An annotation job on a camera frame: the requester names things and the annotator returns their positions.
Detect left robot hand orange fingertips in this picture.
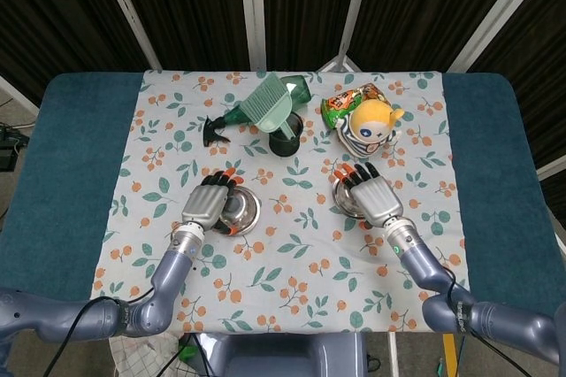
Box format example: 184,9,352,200
180,168,245,237

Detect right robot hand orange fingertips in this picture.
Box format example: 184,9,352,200
333,161,405,227

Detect stainless steel bowl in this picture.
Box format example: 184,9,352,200
331,177,369,220
211,185,263,237

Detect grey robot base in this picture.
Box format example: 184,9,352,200
194,332,368,377

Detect yellow plush doll striped shirt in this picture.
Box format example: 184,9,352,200
336,99,406,158

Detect black mesh pen holder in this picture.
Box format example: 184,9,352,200
268,112,305,158

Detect green snack bag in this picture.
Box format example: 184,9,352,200
320,82,393,131

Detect floral print tablecloth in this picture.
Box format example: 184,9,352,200
83,69,477,335

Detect mint green brush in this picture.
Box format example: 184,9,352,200
240,73,298,139

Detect green spray bottle black trigger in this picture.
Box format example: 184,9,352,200
202,75,314,149

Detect teal blue table cover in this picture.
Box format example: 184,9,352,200
0,71,566,335

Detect white checked cloth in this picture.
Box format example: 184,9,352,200
108,335,187,377

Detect dark folding partition screen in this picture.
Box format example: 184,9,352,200
0,0,566,183

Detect black power strip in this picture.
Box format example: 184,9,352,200
0,125,30,171

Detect black right elbow cable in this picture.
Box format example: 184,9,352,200
444,268,539,377

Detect black elbow cable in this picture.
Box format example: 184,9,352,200
43,288,157,377
444,268,539,377

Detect black left elbow cable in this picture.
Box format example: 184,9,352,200
43,288,157,377

